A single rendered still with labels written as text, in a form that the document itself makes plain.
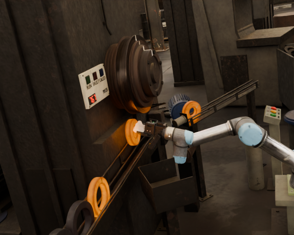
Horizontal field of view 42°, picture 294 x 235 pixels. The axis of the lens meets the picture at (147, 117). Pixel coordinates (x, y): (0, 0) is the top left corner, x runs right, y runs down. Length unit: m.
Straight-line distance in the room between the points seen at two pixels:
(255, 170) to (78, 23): 1.76
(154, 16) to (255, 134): 9.27
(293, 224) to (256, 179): 0.62
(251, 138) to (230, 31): 2.88
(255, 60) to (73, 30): 3.20
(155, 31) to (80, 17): 9.22
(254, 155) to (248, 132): 0.89
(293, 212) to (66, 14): 1.72
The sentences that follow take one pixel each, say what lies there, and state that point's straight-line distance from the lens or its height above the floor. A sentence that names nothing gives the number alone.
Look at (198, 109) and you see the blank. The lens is 2.82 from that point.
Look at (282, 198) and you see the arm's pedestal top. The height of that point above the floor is 0.30.
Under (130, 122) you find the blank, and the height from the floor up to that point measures 0.89.
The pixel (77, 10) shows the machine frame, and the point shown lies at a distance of 2.02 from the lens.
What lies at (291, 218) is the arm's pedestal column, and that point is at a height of 0.14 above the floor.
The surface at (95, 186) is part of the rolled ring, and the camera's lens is 1.77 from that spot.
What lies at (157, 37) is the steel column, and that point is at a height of 0.39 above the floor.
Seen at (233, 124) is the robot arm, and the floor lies 0.78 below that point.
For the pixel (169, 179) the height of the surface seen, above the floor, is 0.61.
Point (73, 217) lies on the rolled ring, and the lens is 1.63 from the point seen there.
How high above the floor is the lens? 1.55
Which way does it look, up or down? 17 degrees down
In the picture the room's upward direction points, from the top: 10 degrees counter-clockwise
